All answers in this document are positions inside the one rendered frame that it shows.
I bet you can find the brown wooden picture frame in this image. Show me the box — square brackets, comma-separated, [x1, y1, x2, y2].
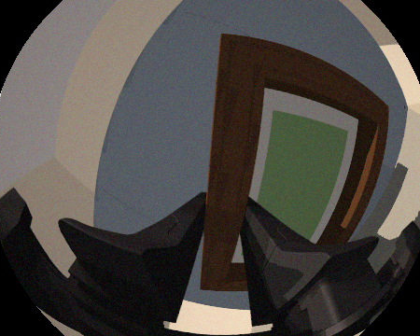
[199, 34, 389, 291]

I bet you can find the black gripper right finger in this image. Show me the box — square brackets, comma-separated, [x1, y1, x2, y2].
[240, 197, 379, 326]

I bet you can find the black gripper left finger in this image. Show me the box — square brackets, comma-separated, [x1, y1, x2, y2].
[58, 191, 207, 324]

